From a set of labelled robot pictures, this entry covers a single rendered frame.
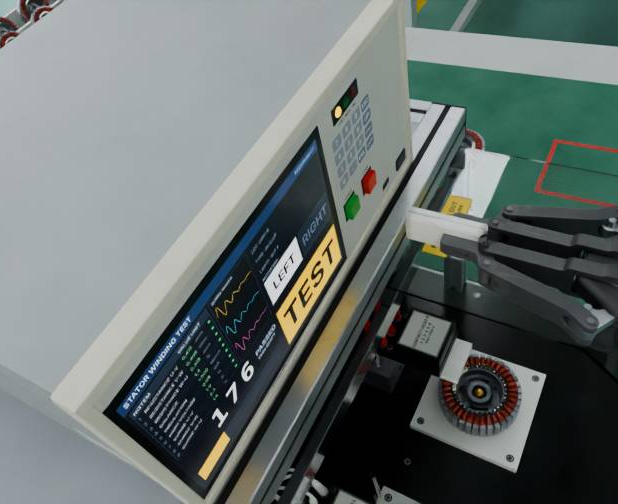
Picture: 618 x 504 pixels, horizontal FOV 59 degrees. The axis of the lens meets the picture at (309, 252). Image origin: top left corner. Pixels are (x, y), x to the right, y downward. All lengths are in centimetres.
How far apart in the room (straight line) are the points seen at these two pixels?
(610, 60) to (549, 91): 18
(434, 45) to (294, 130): 118
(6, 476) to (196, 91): 38
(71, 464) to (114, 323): 25
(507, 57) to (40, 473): 131
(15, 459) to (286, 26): 46
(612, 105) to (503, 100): 22
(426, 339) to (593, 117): 74
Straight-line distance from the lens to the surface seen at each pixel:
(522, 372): 88
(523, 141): 126
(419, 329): 75
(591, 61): 150
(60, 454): 58
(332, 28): 52
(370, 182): 55
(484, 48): 154
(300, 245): 46
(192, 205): 38
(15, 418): 62
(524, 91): 139
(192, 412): 41
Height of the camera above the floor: 156
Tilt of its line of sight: 49 degrees down
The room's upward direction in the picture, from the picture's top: 17 degrees counter-clockwise
